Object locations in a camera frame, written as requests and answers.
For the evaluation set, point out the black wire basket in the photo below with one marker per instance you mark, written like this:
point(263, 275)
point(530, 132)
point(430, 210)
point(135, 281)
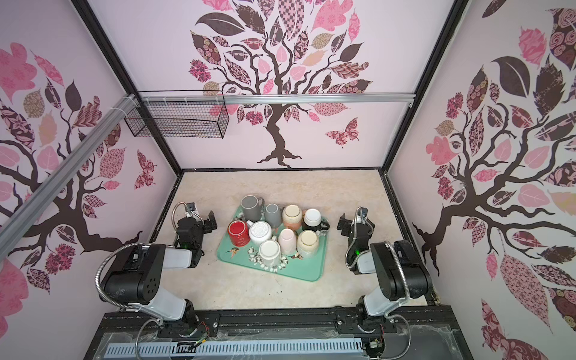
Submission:
point(202, 115)

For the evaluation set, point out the cream and peach mug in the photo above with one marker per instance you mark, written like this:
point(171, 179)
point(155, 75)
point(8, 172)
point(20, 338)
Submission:
point(292, 217)

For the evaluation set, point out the white mug red inside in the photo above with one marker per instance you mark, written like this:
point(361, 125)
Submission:
point(270, 253)

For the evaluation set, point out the light grey mug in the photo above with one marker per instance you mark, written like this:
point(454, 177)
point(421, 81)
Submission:
point(273, 215)

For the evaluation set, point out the white and black mug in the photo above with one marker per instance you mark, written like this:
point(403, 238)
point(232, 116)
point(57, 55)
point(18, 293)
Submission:
point(314, 221)

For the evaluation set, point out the aluminium rail left wall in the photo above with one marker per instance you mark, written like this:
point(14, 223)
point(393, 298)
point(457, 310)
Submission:
point(18, 224)

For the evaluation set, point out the red mug black handle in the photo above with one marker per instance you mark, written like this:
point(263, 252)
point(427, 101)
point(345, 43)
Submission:
point(238, 232)

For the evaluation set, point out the white ribbed base mug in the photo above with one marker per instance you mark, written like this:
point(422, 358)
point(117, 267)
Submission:
point(259, 232)

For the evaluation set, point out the pale pink mug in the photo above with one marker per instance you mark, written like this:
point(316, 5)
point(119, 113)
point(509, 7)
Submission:
point(287, 239)

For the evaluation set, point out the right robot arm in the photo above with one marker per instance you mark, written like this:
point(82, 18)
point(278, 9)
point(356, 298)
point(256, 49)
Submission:
point(418, 279)

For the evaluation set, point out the dark grey mug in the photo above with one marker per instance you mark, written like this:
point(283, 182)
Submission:
point(252, 207)

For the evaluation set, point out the cream beige mug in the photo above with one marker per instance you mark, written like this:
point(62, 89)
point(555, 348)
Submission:
point(308, 244)

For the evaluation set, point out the white slotted cable duct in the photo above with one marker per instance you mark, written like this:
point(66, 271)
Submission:
point(233, 348)

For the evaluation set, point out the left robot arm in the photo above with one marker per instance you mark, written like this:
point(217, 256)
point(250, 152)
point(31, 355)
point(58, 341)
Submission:
point(169, 308)

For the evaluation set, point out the aluminium rail back wall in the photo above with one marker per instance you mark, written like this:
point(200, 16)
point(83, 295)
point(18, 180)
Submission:
point(244, 99)

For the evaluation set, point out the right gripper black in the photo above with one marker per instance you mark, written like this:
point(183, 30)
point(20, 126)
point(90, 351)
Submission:
point(346, 226)

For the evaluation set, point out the green floral serving tray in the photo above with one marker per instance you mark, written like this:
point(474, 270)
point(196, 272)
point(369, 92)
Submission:
point(290, 266)

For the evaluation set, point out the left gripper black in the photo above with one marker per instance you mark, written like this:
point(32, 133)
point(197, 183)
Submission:
point(205, 224)

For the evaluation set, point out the aluminium rail wall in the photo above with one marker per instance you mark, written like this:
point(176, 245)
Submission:
point(18, 224)
point(244, 99)

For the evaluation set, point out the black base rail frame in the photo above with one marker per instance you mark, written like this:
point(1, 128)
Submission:
point(414, 332)

